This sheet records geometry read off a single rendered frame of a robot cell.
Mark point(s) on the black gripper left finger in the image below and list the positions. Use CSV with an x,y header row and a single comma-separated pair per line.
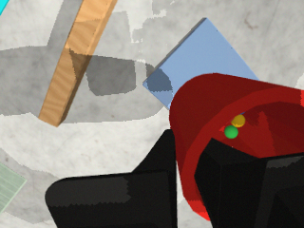
x,y
146,194

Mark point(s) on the yellow marble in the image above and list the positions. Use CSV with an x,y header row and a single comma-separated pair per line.
x,y
238,121

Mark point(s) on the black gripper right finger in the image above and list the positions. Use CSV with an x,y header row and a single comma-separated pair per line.
x,y
238,189

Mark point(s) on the red cup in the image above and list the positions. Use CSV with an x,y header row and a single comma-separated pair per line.
x,y
203,107

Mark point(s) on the light wooden bar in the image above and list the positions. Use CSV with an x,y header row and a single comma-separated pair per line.
x,y
80,44

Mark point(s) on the green marble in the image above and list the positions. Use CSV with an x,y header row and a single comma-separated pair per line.
x,y
230,131

